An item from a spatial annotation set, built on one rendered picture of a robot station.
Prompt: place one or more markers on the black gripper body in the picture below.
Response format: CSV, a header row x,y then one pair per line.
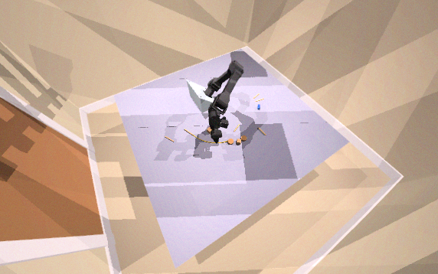
x,y
215,133

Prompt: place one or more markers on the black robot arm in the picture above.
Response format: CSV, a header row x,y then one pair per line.
x,y
233,73

